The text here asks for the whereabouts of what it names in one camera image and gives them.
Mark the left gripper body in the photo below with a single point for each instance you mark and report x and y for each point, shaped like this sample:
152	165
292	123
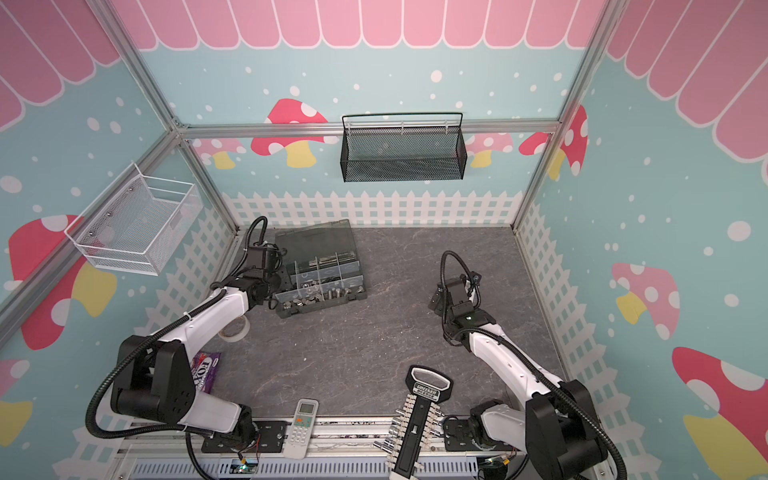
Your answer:
273	279

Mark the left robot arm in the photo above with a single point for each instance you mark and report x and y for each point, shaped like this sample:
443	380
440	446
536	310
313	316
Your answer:
151	388

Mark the grey plastic organizer box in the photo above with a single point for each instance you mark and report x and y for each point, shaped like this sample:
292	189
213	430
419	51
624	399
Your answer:
320	269

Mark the brown tape roll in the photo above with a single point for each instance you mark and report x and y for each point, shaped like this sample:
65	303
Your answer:
236	330

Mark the black mesh wall basket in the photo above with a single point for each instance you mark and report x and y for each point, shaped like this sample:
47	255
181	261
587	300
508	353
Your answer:
403	147

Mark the white remote control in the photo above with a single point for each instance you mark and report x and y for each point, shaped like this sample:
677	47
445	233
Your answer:
300	433

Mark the purple snack packet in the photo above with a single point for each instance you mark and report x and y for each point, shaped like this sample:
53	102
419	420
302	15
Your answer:
204	368

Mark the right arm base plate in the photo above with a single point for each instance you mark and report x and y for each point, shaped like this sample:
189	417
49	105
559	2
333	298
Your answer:
461	435

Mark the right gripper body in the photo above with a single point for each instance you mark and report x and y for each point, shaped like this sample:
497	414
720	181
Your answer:
440	301

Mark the black socket wrench rack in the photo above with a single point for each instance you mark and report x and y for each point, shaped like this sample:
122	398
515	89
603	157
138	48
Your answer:
417	423

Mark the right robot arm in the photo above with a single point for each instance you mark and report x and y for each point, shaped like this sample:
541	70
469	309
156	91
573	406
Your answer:
556	425

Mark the white wire wall basket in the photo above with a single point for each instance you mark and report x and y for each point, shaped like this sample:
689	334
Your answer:
136	224

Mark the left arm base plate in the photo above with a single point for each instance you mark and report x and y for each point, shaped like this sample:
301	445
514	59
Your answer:
270	438

